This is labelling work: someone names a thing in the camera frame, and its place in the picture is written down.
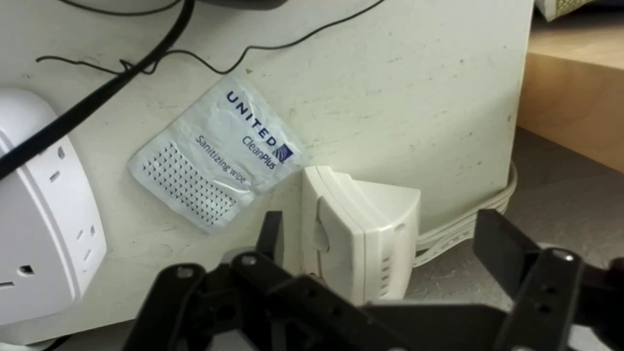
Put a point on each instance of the white nightstand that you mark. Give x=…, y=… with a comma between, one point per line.
x=403, y=97

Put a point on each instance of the light wooden headboard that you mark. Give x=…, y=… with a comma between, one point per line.
x=578, y=97

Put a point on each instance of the floral bedspread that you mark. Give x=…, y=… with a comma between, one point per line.
x=559, y=7

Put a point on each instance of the sanitizing wipe packet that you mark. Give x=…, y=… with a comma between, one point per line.
x=216, y=156

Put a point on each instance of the white plastic box device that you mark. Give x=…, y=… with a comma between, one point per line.
x=364, y=239

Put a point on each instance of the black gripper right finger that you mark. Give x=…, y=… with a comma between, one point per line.
x=553, y=304

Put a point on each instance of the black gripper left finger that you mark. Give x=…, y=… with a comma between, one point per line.
x=222, y=304

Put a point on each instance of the white power strip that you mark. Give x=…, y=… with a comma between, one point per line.
x=40, y=226

